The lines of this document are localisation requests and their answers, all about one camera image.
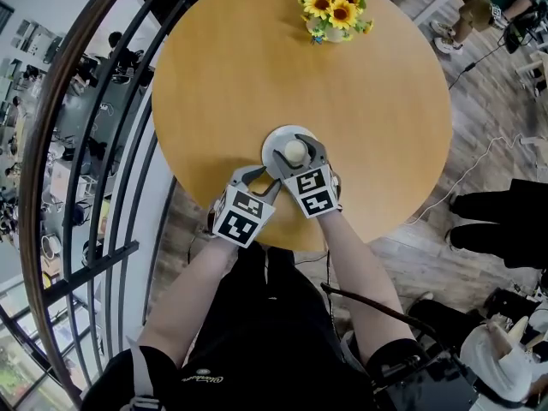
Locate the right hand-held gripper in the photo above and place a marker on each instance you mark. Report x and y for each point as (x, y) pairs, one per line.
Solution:
(314, 193)

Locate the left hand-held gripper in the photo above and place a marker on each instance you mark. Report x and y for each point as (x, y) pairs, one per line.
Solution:
(240, 221)

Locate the cream cup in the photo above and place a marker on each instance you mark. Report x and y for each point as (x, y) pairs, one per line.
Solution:
(295, 150)

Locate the white dish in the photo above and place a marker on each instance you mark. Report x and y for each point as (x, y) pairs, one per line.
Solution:
(273, 143)

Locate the person's left forearm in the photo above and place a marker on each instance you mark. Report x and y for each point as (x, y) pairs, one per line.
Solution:
(192, 293)

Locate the person's right forearm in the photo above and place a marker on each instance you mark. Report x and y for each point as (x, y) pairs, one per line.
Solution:
(364, 281)

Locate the white flower vase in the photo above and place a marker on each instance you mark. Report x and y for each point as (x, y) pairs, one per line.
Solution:
(335, 34)

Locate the person's black clothing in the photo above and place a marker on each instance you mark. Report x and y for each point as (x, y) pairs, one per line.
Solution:
(265, 315)

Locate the artificial sunflower bouquet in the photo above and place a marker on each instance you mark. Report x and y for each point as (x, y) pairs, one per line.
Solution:
(331, 4)

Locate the black railing with wooden handrail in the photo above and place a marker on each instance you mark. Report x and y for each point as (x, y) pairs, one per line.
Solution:
(26, 195)

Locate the dark wooden chair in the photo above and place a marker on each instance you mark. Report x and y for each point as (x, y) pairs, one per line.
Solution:
(428, 383)

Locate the white bag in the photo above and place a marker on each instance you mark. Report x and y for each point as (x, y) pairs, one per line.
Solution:
(488, 358)

